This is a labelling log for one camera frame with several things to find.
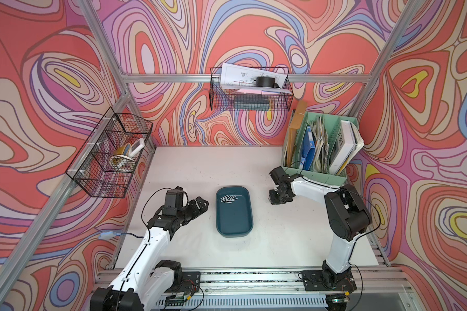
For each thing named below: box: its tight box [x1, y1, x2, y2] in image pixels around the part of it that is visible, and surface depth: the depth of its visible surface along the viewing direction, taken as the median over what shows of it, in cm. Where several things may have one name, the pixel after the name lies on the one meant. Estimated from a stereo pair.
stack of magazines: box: [310, 115, 330, 174], surface depth 97 cm
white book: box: [329, 119, 365, 176], surface depth 92 cm
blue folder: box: [299, 126, 316, 171], surface depth 95 cm
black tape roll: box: [254, 76, 281, 89], surface depth 84 cm
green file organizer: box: [283, 112, 365, 188], surface depth 96 cm
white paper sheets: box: [219, 62, 293, 95], surface depth 87 cm
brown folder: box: [286, 99, 307, 168], surface depth 88 cm
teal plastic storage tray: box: [215, 185, 254, 238], surface depth 93 cm
